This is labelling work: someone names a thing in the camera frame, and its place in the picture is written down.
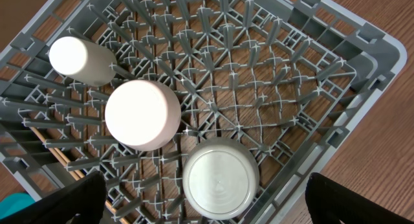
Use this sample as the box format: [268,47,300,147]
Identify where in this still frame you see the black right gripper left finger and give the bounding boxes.
[1,172,107,224]

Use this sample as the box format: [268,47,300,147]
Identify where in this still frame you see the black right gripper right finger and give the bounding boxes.
[305,172,413,224]

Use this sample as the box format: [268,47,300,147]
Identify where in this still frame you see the grey bowl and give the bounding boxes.
[182,137,259,220]

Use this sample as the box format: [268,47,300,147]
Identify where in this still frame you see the white cup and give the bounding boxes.
[49,36,117,87]

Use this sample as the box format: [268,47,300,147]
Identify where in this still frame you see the teal plastic tray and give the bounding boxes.
[0,193,35,219]

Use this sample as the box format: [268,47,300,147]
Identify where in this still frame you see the grey dish rack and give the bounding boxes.
[1,0,407,223]

